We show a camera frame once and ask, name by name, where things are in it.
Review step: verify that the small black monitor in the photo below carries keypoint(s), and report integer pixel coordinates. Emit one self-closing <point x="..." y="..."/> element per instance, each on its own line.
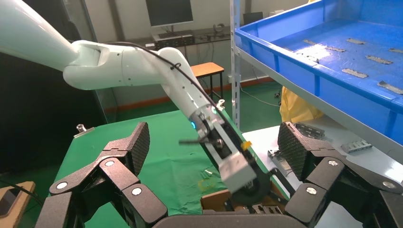
<point x="252" y="18"/>

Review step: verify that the wooden top stool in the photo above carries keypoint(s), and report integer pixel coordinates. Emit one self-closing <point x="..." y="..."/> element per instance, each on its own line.
<point x="206" y="69"/>

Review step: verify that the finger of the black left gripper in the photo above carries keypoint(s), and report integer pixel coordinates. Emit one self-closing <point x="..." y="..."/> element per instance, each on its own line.
<point x="283" y="184"/>

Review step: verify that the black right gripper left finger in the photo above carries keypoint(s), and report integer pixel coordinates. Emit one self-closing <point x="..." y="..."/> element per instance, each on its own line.
<point x="110" y="179"/>

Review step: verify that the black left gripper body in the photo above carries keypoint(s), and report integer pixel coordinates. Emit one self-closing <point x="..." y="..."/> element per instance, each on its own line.
<point x="256" y="193"/>

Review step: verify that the dark glass partition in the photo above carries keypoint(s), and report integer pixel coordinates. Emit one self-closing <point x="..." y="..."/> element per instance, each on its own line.
<point x="31" y="126"/>

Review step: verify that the large black monitor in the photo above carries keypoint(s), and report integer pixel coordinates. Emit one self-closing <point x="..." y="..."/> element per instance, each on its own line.
<point x="170" y="12"/>

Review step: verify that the small white tape scraps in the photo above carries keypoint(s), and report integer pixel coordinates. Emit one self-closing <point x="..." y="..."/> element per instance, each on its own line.
<point x="207" y="174"/>

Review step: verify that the black electronics box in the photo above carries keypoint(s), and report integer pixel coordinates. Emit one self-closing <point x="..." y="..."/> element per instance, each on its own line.
<point x="173" y="40"/>

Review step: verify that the silver IO shield plate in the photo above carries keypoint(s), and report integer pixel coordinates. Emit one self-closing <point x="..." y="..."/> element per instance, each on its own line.
<point x="267" y="209"/>

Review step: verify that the green table cloth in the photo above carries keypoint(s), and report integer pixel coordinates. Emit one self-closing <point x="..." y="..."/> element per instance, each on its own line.
<point x="163" y="163"/>

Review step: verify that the perforated steel shelf upright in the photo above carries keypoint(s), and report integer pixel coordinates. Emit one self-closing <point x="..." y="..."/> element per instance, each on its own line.
<point x="235" y="63"/>

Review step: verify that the flat rectangular metal bracket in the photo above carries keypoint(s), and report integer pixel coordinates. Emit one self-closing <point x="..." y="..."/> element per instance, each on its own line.
<point x="273" y="156"/>

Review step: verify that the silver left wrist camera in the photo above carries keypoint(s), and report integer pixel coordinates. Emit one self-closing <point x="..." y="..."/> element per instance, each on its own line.
<point x="236" y="173"/>

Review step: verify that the blue plastic tray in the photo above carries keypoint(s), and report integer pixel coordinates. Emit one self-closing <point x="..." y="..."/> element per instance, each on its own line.
<point x="302" y="67"/>

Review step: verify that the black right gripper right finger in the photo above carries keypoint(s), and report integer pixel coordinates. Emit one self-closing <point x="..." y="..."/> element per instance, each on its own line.
<point x="346" y="179"/>

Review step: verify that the brown cardboard box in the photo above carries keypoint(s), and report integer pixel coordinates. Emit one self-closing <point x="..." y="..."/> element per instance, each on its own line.
<point x="214" y="199"/>

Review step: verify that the grey tape strip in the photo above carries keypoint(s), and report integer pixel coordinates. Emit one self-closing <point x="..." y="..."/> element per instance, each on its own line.
<point x="378" y="59"/>
<point x="390" y="87"/>
<point x="310" y="41"/>
<point x="355" y="41"/>
<point x="335" y="49"/>
<point x="355" y="73"/>
<point x="396" y="50"/>

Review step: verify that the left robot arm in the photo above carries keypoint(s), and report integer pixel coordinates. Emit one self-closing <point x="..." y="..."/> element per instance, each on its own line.
<point x="126" y="66"/>

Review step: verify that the folded metal cage bracket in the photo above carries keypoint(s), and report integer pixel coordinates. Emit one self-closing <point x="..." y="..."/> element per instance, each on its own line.
<point x="355" y="146"/>

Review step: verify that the silver table clamp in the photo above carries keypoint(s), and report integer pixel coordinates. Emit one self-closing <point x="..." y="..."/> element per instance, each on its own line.
<point x="220" y="104"/>
<point x="82" y="130"/>

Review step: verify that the grey stamped metal plate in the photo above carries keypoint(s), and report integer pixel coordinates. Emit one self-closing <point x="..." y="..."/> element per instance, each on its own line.
<point x="310" y="130"/>

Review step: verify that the tan wooden board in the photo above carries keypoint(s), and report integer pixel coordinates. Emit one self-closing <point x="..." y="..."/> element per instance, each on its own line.
<point x="26" y="192"/>

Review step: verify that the white board panel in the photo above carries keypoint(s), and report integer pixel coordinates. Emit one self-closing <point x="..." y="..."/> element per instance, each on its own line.
<point x="362" y="165"/>

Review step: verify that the dark office desk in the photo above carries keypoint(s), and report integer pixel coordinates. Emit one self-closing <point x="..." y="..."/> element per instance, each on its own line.
<point x="214" y="34"/>

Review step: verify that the yellow plastic bag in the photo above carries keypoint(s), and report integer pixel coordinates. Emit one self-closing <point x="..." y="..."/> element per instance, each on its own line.
<point x="296" y="107"/>

